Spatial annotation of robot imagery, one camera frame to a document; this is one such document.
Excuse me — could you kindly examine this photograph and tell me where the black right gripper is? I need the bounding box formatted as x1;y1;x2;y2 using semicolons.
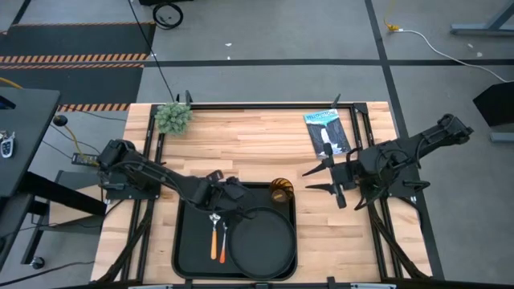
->
301;141;362;210

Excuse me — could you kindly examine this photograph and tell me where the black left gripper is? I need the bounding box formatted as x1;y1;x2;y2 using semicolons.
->
202;169;259;222

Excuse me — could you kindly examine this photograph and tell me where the black round plate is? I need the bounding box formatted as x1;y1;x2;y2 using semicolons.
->
226;206;298;281

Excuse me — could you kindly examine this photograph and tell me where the orange-handled spoon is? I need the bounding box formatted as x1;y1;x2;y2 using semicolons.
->
208;213;222;261

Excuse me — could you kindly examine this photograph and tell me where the orange-handled fork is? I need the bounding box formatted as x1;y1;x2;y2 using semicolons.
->
218;222;229;265

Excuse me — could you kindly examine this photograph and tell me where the amber ribbed cup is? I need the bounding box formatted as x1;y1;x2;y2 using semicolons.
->
268;177;295;205

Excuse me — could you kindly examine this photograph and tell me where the black plastic tray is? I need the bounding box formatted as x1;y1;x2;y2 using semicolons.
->
170;181;299;282

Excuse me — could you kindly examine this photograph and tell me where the green artificial plant ball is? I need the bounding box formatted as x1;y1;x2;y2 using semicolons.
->
153;101;194;136

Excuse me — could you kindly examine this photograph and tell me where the black power strip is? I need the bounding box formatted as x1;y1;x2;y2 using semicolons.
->
71;152;100;167

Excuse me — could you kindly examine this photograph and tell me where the grey metal foot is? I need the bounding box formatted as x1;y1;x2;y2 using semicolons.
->
489;131;514;144

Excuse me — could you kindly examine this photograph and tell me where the black angular stand base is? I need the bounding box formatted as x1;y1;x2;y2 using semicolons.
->
471;79;514;128

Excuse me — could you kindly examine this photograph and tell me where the black hazard-striped floor mat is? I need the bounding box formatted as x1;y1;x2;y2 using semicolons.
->
0;21;157;65
0;63;145;113

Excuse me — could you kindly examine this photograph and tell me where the grey metal table leg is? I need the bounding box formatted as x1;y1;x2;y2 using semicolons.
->
449;0;514;38

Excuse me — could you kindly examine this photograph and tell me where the black desk top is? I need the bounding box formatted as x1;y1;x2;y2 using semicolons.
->
0;87;62;198

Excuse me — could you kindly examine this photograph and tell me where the key fob with keys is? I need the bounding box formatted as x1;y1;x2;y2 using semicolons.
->
0;129;17;159

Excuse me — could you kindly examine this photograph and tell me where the black aluminium table frame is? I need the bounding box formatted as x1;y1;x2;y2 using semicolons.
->
96;90;435;289

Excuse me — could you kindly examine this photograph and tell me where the yellow extension cable plug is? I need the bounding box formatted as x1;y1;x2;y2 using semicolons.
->
382;0;401;33

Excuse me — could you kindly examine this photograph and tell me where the white floor cable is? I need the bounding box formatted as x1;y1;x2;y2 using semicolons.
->
397;28;512;83

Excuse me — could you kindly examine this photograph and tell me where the black desk leg frame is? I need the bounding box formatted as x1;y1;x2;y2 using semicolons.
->
0;171;108;271

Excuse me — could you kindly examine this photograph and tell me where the yellow cable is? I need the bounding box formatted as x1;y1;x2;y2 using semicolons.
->
62;124;99;166
0;76;24;91

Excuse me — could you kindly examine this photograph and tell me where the long black floor cable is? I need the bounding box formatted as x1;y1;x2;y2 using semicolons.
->
127;0;178;104

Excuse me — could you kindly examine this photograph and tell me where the coiled black cable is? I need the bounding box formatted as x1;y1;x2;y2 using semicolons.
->
152;2;185;31

